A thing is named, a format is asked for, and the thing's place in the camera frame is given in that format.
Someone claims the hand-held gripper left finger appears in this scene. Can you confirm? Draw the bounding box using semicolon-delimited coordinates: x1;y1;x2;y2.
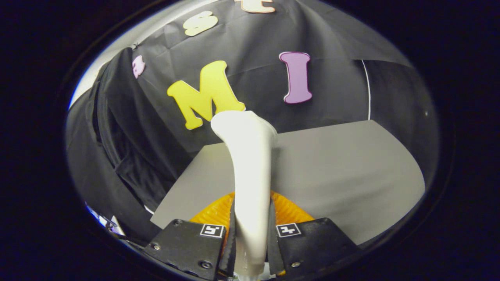
145;191;237;281

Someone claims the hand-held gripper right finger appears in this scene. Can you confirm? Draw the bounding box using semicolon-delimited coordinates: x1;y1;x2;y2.
267;190;362;278

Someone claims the white garment steamer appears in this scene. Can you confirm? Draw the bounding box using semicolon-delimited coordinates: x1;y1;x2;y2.
211;110;279;280

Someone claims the black suit jacket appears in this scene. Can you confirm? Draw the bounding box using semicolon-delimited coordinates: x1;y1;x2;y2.
66;48;196;244

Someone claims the grey cabinet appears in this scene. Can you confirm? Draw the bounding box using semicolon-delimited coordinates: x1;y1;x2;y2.
150;120;426;246

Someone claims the black backdrop cloth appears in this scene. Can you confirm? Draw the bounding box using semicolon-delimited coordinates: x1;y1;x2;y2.
129;0;440;192

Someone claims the thin white wall cable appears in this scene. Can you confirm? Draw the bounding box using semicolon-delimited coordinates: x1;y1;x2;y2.
361;60;371;121

